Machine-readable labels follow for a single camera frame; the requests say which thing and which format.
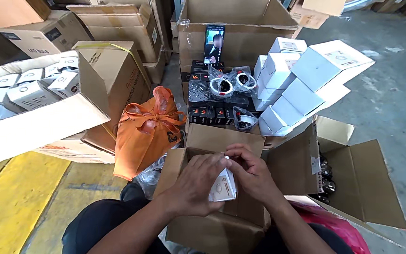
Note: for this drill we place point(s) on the open empty cardboard box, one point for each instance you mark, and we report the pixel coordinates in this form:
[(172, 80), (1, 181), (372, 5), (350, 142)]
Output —
[(203, 231)]

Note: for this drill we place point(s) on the pink plastic bag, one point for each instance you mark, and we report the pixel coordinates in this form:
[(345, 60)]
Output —
[(344, 225)]

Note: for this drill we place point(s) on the cardboard carton with white flap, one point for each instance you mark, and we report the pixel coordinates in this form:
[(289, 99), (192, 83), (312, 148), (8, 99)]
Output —
[(48, 123)]

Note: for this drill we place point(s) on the person's right fingers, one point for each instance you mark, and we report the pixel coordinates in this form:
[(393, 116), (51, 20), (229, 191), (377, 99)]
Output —
[(242, 152)]

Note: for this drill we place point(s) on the stack of black boxes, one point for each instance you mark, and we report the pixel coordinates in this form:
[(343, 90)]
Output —
[(203, 113)]

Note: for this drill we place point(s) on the person's left fingers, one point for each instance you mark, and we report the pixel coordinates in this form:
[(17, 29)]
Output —
[(208, 163)]

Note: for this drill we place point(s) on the person's legs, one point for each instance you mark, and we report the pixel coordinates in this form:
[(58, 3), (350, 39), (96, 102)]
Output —
[(97, 220)]

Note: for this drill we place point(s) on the clear plastic wrap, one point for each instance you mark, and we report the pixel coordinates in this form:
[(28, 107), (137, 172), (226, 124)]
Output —
[(150, 180)]

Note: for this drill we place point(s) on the plain brown cardboard box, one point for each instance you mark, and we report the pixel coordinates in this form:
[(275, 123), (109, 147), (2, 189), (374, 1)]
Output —
[(155, 70)]

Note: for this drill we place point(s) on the person's right thumb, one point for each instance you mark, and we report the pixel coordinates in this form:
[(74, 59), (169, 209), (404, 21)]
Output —
[(237, 169)]

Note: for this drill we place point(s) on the pile of dark glossy fixtures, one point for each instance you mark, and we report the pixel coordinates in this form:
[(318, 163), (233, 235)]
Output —
[(328, 185)]

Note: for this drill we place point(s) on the person's left hand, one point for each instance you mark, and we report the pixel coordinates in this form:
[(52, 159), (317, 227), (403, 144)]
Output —
[(194, 185)]

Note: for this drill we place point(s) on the stack of white boxes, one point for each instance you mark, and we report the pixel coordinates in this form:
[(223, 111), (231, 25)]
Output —
[(315, 76)]

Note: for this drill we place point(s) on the person's left thumb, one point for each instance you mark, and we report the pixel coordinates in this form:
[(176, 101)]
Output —
[(211, 207)]

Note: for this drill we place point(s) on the cardboard box with open flaps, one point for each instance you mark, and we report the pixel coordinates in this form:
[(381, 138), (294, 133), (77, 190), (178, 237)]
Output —
[(372, 183)]

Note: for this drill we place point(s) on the orange fabric bag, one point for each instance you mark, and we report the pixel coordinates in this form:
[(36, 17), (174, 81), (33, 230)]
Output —
[(143, 143)]

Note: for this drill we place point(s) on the person's left forearm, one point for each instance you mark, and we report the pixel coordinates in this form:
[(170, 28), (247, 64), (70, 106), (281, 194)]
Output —
[(141, 224)]

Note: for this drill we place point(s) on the cardboard carton with blue labels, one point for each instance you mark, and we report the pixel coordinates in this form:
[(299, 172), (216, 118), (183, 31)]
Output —
[(48, 35)]

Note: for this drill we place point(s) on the black smartphone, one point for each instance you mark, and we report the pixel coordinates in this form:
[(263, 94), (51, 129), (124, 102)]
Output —
[(210, 58)]

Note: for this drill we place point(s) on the person's right hand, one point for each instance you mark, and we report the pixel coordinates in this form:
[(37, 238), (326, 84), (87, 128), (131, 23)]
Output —
[(259, 178)]

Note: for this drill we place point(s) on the cardboard carton with orange print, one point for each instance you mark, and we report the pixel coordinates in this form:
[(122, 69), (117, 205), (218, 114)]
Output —
[(113, 74)]

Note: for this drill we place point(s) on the large open cardboard carton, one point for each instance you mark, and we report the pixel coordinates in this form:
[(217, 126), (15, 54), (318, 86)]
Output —
[(245, 46)]

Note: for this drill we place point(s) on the black item in clear plastic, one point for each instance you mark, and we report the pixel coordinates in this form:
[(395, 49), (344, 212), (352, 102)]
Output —
[(198, 90)]

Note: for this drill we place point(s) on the person's right forearm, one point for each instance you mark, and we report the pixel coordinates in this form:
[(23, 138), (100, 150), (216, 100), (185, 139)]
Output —
[(293, 224)]

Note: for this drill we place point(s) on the tall taped cardboard carton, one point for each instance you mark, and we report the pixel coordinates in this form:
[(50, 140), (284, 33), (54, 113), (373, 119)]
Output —
[(125, 30)]

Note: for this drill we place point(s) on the small white printed box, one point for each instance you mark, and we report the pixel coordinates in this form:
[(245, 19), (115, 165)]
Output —
[(223, 188)]

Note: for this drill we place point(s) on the cardboard carton with red print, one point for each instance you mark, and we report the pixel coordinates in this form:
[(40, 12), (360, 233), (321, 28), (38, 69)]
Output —
[(79, 150)]

